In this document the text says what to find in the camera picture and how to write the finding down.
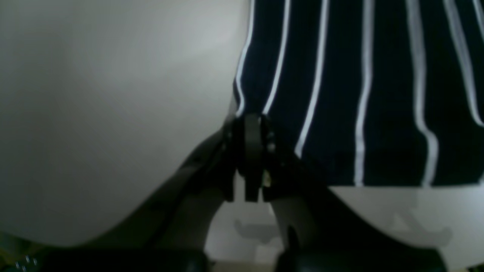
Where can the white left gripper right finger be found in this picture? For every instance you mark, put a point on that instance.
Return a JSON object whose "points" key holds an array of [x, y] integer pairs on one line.
{"points": [[321, 233]]}

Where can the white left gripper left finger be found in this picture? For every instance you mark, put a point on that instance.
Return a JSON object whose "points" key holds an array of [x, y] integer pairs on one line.
{"points": [[168, 231]]}

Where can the navy white striped t-shirt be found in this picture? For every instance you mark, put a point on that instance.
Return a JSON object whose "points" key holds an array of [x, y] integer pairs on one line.
{"points": [[370, 92]]}

